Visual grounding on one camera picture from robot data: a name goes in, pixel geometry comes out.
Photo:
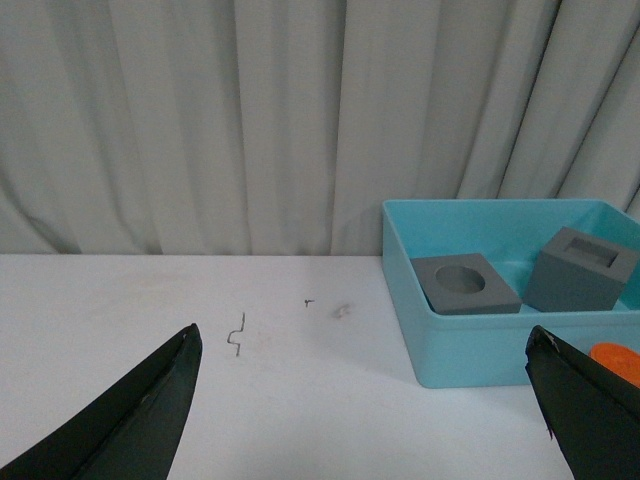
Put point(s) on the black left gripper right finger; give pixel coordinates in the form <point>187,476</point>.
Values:
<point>592,412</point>

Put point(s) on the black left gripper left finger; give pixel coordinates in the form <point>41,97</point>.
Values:
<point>132,430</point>

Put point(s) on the orange cylinder part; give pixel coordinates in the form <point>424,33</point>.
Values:
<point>619,359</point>

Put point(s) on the gray block with square hole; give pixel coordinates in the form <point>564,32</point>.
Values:
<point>576,271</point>

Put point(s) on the gray block with round hole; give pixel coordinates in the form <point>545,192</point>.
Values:
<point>464,284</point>

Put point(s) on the blue plastic box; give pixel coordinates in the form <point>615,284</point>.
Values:
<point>489,350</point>

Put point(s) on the white curtain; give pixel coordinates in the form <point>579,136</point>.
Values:
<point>280,127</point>

